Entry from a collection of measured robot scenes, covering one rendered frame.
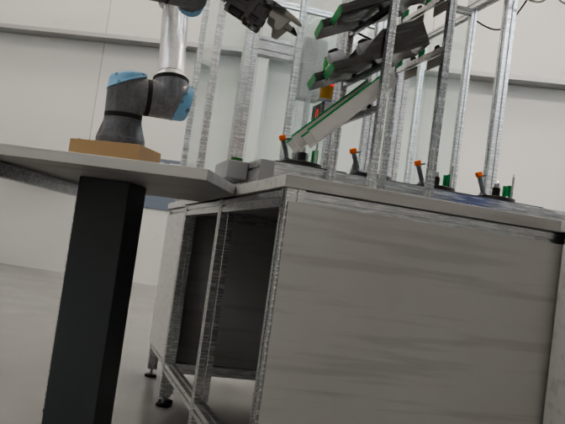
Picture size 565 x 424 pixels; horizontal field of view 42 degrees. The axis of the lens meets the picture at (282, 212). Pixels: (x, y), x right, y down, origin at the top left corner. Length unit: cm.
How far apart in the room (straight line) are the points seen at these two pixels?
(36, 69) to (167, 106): 966
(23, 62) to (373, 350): 1067
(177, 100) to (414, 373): 111
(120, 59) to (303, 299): 997
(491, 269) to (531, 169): 886
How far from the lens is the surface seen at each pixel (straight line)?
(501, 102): 355
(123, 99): 231
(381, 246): 174
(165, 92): 234
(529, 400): 198
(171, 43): 244
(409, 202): 177
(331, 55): 210
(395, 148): 376
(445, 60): 211
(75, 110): 1156
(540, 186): 1072
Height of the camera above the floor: 67
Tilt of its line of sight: 3 degrees up
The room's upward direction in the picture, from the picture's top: 8 degrees clockwise
